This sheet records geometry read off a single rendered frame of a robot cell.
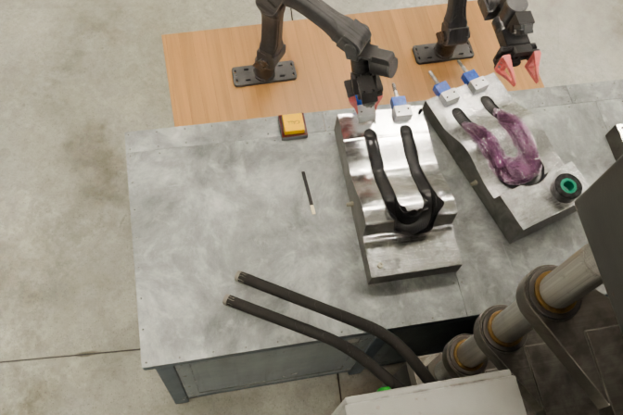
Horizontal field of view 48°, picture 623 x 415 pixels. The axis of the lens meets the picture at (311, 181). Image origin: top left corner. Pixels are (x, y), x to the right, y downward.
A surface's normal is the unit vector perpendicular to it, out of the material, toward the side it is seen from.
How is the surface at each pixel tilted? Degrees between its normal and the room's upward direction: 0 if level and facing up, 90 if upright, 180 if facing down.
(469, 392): 0
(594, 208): 90
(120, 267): 0
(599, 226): 90
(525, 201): 0
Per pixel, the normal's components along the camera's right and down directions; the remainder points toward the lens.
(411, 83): 0.09, -0.43
